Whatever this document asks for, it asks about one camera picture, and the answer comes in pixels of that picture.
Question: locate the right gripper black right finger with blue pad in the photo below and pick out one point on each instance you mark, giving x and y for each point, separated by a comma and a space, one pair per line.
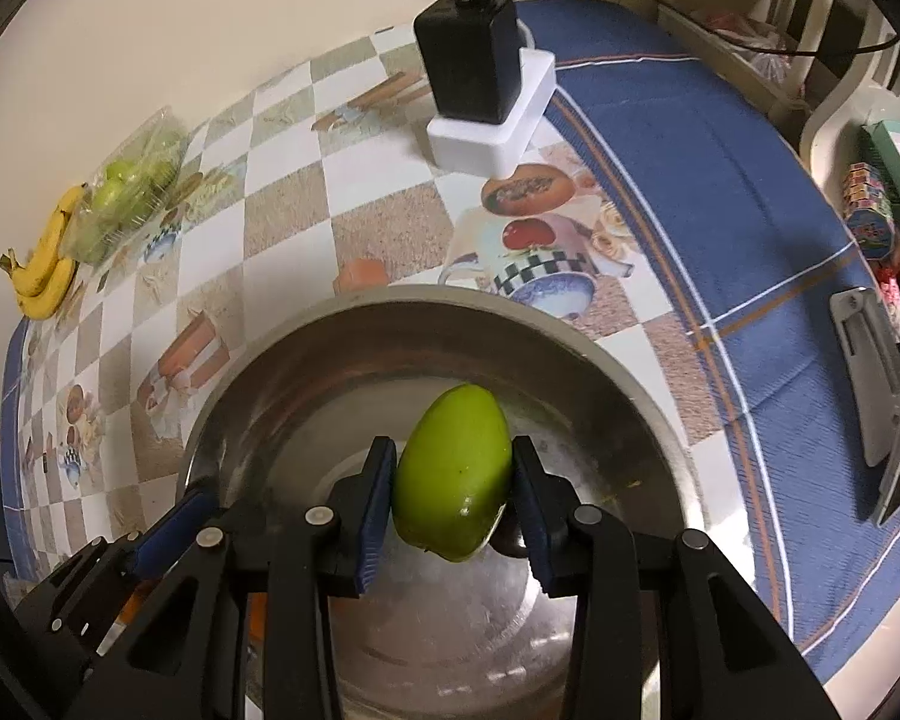
720, 651

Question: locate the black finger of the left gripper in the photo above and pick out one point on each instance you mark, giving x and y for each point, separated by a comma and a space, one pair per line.
77, 604

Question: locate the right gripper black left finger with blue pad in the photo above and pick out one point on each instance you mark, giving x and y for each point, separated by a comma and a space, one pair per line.
184, 655

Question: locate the oblong green fruit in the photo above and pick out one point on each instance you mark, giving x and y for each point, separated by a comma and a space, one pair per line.
452, 477

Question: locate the clear box of green fruits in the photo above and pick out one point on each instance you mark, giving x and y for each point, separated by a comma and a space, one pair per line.
124, 193

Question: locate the large steel bowl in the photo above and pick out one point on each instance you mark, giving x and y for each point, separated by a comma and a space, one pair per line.
454, 626

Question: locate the dark cherry with stem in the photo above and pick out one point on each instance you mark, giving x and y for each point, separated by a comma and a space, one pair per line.
507, 538

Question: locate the yellow banana bunch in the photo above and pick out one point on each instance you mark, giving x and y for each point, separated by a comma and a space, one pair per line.
41, 284

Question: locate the grey phone stand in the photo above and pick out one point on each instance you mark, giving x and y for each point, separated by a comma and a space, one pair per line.
873, 361

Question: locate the checkered patterned tablecloth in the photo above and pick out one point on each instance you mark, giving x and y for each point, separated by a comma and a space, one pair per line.
315, 184

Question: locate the blue cloth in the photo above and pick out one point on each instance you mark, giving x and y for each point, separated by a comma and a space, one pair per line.
749, 253

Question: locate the white box base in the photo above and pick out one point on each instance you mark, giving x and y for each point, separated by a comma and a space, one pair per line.
494, 151

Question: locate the colourful round tin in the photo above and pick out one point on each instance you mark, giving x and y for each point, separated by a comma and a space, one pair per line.
867, 211

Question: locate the black power adapter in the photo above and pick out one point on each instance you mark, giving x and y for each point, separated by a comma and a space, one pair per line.
472, 59

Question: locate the white chair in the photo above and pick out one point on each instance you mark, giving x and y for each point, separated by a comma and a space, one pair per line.
843, 79

